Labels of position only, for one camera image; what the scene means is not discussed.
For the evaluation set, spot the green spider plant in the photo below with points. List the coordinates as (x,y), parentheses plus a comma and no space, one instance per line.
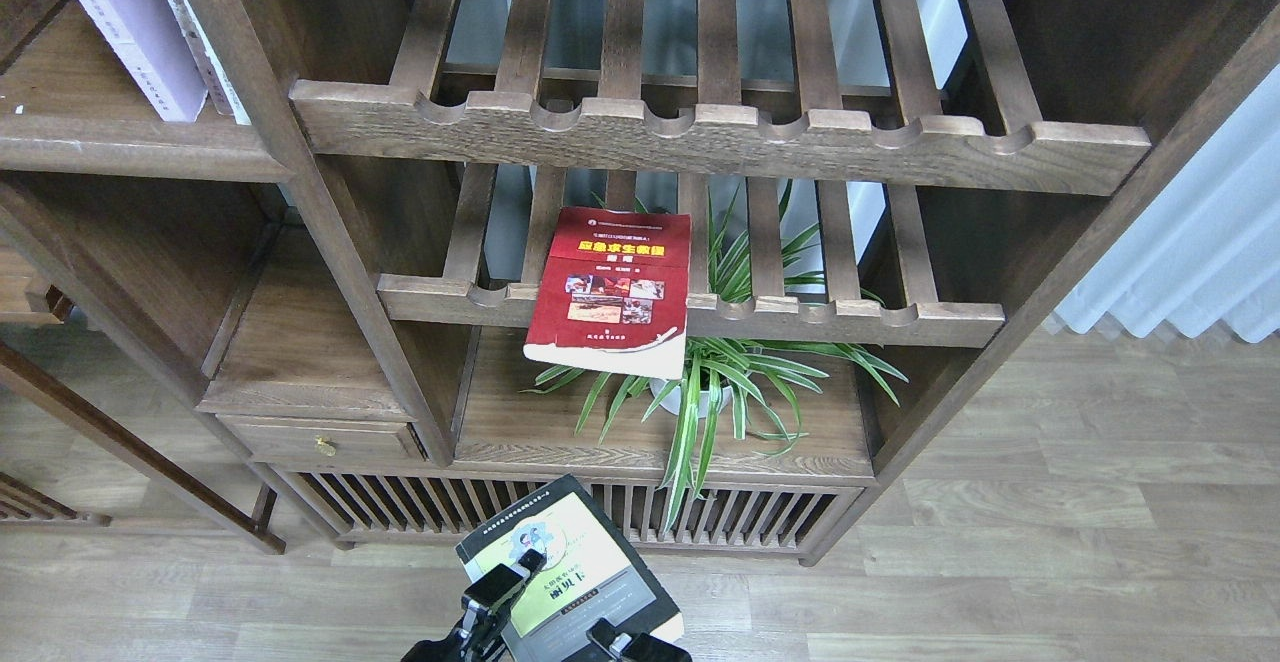
(721,376)

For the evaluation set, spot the dark wooden bookshelf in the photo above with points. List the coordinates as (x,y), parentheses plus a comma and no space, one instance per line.
(926,178)

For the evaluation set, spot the white book upright on shelf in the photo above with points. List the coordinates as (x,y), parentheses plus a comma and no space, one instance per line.
(221,92)

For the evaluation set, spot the brass drawer knob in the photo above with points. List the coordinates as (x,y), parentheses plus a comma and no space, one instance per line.
(325,446)

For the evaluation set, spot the white curtain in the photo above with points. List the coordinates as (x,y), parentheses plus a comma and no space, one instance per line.
(1205,255)

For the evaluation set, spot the wooden furniture at left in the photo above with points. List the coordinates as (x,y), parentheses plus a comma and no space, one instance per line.
(25,506)

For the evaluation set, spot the red cover book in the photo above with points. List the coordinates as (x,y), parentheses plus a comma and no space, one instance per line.
(613,295)

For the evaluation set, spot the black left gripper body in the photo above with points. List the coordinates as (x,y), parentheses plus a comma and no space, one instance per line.
(476,637)

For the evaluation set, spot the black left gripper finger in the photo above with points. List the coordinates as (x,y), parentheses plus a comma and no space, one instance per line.
(491,598)

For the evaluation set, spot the yellow and black book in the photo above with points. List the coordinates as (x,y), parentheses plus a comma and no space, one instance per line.
(591,572)

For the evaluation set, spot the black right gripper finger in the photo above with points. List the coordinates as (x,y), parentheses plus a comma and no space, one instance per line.
(621,646)

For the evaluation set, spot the white and purple book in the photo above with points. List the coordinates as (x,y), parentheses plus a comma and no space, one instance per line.
(148,40)

